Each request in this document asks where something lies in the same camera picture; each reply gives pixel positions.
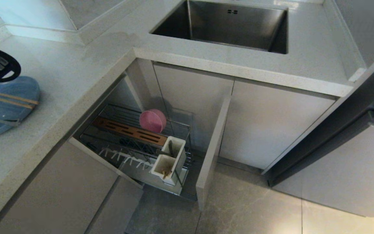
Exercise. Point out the wooden chopstick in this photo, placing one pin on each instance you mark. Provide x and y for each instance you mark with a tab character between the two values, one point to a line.
18	98
11	102

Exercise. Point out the beige pull-out cabinet front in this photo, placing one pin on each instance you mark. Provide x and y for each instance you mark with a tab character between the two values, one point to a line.
213	152

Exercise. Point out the pink speckled bowl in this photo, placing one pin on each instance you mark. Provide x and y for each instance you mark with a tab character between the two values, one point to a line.
153	121

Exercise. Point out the white two-compartment cutlery holder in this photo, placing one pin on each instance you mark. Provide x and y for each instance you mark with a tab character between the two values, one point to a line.
170	161

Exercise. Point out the blue round plate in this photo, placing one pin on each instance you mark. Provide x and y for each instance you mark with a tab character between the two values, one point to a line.
11	84

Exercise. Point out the small beige drawer front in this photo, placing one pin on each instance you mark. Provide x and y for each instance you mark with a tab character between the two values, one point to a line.
115	211

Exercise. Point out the wide beige cabinet door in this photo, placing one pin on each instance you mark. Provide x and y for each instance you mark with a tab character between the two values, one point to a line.
271	126

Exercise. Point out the large beige drawer front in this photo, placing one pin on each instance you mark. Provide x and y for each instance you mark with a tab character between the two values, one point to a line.
60	195

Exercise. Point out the white appliance front panel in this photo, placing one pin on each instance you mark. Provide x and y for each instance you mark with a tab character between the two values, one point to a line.
352	172

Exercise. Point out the stainless steel sink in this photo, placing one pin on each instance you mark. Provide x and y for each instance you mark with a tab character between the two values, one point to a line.
235	29

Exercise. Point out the dark grey door frame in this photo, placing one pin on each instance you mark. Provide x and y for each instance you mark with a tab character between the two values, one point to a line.
336	130

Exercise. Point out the narrow beige cabinet door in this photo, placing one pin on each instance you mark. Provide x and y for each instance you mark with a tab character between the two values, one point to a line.
200	91

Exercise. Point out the white drip tray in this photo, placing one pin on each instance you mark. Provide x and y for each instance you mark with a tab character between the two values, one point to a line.
141	175

